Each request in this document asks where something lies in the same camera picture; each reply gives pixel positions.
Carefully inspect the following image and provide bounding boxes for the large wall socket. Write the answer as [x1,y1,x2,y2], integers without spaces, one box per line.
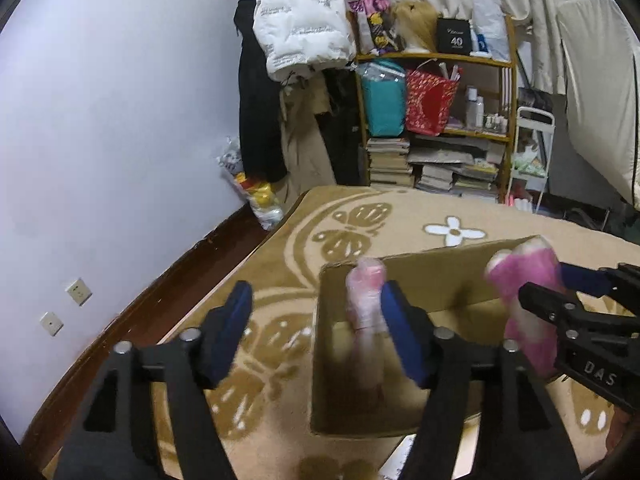
[65,277,94,307]

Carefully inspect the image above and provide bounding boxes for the clear bag of toys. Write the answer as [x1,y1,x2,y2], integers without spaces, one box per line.
[217,135,288,231]

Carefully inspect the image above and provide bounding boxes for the white fabric light panel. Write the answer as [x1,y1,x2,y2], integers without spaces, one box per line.
[556,0,640,211]

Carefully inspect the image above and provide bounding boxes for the teal bag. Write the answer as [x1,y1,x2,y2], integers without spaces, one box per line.
[361,60,407,137]

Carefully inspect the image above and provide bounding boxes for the beige hanging garment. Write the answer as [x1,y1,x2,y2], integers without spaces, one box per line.
[280,77,337,187]

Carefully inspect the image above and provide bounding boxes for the white puffer jacket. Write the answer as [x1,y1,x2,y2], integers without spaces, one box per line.
[252,0,357,82]

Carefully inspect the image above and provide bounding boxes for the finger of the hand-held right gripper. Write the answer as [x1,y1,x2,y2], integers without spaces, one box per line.
[517,282,587,333]
[560,261,640,295]

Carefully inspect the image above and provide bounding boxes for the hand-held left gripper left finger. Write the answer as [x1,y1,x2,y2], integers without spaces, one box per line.
[52,281,253,480]

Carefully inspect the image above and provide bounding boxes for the blonde wig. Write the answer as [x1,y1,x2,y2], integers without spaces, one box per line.
[390,0,442,53]

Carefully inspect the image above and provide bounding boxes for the pale pink soft cloth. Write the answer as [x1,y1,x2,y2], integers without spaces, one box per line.
[345,256,392,391]

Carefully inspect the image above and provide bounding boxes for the black box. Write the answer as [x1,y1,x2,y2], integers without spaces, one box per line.
[436,17,472,56]

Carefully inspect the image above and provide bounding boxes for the black hanging garment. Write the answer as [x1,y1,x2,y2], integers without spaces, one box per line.
[320,67,369,186]

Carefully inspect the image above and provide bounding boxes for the white metal cart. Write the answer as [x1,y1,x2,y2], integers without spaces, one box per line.
[505,106,556,211]

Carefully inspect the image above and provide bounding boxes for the white plastic bag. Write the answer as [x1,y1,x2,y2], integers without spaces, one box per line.
[470,0,512,61]

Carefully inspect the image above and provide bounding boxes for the red patterned bag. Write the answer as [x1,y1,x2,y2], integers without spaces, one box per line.
[405,62,460,136]

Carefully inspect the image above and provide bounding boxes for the brown cardboard box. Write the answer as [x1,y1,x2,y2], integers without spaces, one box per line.
[309,234,556,438]

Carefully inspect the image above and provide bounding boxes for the wooden shelf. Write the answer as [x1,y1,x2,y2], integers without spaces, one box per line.
[350,10,518,206]

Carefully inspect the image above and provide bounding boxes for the black hanging coat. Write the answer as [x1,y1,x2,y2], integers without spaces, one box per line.
[234,0,288,183]

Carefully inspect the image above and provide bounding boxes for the small wall socket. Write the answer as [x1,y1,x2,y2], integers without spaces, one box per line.
[40,311,65,337]

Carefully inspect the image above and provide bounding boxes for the beige patterned blanket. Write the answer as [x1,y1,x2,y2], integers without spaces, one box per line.
[42,185,640,480]

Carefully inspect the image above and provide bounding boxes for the pile of books and papers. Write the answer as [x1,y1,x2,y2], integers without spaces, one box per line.
[407,137,503,203]

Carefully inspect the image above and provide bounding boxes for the white paper sheet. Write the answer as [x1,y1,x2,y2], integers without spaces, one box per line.
[379,435,417,480]

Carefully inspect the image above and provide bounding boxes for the stack of books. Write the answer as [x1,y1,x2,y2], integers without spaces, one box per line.
[366,136,413,188]

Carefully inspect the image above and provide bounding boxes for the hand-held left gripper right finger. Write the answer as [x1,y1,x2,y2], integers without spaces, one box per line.
[381,281,583,480]

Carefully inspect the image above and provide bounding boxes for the person's right hand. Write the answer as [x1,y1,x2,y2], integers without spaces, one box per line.
[606,405,632,458]

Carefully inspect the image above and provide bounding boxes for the colourful printed cloth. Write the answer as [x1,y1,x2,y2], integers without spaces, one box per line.
[350,0,397,57]

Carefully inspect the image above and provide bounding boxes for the pale green packet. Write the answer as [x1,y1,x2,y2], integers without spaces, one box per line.
[510,152,548,178]

